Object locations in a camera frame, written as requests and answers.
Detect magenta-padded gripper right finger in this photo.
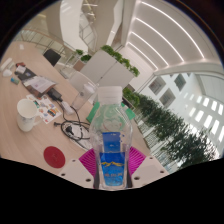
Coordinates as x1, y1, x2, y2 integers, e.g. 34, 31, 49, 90
128, 146, 170, 188

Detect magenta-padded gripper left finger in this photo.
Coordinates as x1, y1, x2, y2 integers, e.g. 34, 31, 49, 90
57, 148, 98, 189

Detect clear blue-label water bottle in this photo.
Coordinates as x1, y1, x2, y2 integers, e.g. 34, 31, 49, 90
89, 85, 134, 191

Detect flat round red coaster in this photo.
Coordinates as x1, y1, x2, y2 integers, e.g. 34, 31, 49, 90
43, 145, 67, 169

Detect row of green plants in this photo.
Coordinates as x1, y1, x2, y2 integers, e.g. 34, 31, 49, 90
134, 93, 221, 169

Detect colourful sticker sheet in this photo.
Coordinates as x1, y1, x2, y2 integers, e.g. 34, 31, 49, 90
25, 93, 63, 125

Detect white ceramic mug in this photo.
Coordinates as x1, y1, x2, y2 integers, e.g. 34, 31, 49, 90
16, 98, 43, 133

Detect clear tumbler with lid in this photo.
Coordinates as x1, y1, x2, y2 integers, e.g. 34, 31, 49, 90
70, 82, 98, 112

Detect low shelf with plants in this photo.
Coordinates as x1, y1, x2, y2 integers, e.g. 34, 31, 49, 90
121, 87, 141, 108

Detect black power adapter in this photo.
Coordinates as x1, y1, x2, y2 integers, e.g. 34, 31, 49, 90
46, 87, 64, 102

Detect white planter cabinet with plants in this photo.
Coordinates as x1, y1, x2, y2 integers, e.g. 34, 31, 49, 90
79, 44, 141, 89

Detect black tablet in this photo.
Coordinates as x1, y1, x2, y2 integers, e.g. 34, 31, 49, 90
14, 66, 36, 81

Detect small planter with plants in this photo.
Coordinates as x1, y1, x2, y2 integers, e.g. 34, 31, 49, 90
68, 49, 93, 72

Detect black office chair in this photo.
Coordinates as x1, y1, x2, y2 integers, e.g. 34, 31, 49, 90
42, 48, 62, 68

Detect white remote device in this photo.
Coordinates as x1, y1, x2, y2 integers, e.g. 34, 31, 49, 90
0, 57, 14, 78

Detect ceiling light strips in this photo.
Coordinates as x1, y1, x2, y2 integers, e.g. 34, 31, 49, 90
128, 0, 206, 71

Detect black cable tangle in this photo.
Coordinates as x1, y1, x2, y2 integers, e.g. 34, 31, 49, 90
53, 99, 94, 149

